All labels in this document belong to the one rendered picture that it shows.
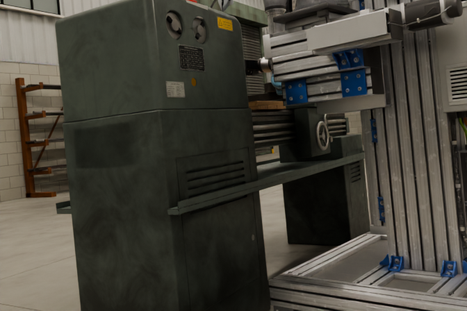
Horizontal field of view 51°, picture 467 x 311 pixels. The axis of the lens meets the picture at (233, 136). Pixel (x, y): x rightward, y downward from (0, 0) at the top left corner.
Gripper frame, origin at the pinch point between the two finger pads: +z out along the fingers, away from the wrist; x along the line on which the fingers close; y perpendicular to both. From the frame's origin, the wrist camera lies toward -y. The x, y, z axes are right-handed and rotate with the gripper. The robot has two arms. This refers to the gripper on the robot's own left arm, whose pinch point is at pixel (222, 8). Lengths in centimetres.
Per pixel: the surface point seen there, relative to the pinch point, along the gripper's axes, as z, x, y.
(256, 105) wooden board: 42.5, -19.1, 9.5
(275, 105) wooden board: 42, -19, 28
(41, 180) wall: 273, 614, 376
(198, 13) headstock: 8.0, -18.8, -42.6
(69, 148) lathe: 63, 13, -70
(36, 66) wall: 70, 667, 390
